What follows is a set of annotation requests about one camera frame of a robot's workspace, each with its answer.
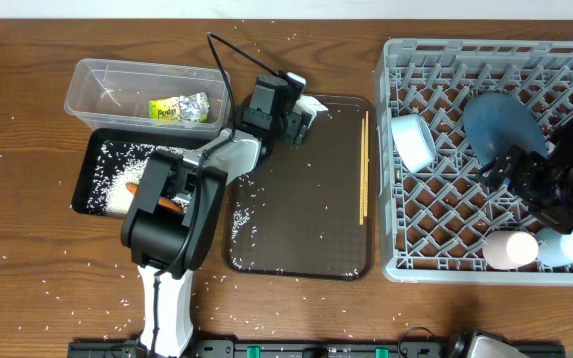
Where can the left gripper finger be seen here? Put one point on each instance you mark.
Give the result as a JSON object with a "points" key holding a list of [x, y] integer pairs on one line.
{"points": [[302, 130], [290, 132]]}

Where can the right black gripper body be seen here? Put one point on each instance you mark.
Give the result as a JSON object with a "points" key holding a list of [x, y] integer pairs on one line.
{"points": [[513, 169]]}

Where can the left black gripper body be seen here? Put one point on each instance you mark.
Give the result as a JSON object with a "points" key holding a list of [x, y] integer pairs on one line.
{"points": [[295, 128]]}

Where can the white tissue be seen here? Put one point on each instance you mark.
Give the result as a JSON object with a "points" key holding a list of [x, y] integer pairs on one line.
{"points": [[310, 105]]}

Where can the blue plate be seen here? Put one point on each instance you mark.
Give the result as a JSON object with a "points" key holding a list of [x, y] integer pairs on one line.
{"points": [[493, 122]]}

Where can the blue cup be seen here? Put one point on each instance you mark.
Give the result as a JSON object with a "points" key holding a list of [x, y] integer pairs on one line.
{"points": [[555, 249]]}

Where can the wooden chopstick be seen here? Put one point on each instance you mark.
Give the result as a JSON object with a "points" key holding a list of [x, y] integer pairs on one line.
{"points": [[361, 184], [365, 157]]}

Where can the pink cup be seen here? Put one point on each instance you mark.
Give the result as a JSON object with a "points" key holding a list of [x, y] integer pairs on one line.
{"points": [[506, 250]]}

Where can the light blue rice bowl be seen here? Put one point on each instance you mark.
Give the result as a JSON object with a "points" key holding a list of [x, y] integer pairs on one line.
{"points": [[413, 141]]}

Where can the silver foil wrapper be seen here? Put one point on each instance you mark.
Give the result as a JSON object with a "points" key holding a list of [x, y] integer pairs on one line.
{"points": [[194, 108]]}

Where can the yellow green snack packet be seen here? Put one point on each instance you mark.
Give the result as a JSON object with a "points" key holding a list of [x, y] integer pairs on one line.
{"points": [[165, 109]]}

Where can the orange carrot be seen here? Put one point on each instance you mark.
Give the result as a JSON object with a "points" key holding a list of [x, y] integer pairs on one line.
{"points": [[162, 201]]}

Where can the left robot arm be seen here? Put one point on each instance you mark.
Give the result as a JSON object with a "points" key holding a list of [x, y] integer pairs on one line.
{"points": [[171, 220]]}

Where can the grey dishwasher rack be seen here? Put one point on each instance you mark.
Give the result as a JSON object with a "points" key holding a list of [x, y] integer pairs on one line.
{"points": [[434, 222]]}

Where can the brown serving tray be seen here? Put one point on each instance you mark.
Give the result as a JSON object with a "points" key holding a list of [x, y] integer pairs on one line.
{"points": [[297, 214]]}

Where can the clear plastic bin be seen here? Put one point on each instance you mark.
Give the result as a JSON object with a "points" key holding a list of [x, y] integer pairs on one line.
{"points": [[116, 94]]}

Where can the black plastic tray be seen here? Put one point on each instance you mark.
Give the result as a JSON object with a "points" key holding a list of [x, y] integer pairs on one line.
{"points": [[108, 151]]}

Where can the white rice pile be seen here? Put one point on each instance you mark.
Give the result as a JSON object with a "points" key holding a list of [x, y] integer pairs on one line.
{"points": [[118, 197]]}

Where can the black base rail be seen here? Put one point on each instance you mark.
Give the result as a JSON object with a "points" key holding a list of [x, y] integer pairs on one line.
{"points": [[230, 349]]}

